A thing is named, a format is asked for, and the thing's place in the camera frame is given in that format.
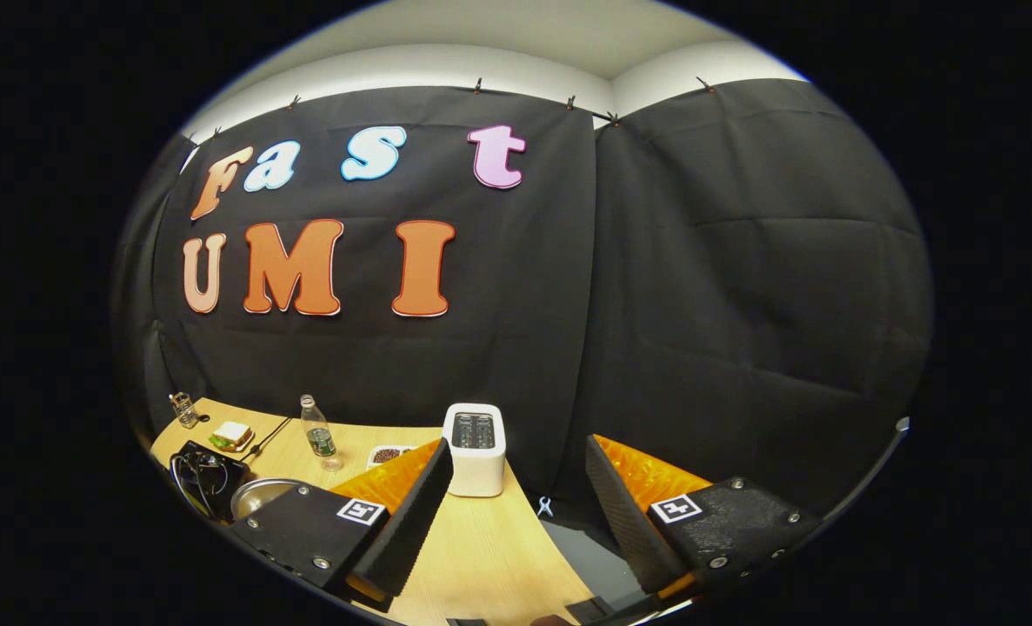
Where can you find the white toaster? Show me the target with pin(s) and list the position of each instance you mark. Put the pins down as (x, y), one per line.
(474, 465)

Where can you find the black induction cooktop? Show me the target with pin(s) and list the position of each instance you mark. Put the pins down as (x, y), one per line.
(237, 476)

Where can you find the black curved bar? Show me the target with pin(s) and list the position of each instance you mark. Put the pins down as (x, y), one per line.
(872, 469)

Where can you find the small blue clip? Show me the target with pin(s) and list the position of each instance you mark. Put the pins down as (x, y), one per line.
(544, 507)

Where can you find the stainless steel pot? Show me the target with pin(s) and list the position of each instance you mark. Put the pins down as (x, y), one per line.
(259, 497)

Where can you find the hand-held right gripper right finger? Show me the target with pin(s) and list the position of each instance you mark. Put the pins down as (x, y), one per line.
(629, 530)

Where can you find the black backdrop cloth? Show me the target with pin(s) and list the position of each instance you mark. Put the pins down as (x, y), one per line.
(724, 304)

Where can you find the row of black cloth clips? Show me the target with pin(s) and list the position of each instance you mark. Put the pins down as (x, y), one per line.
(478, 86)

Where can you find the clear plastic water bottle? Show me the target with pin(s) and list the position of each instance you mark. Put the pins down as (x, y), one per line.
(319, 439)

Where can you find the white divided dish of beans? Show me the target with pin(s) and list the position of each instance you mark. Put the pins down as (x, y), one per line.
(388, 455)

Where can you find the sandwich with lettuce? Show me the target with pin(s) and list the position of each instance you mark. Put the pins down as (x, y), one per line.
(231, 433)

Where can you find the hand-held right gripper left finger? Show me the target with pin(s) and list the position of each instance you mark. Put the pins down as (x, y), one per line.
(411, 526)

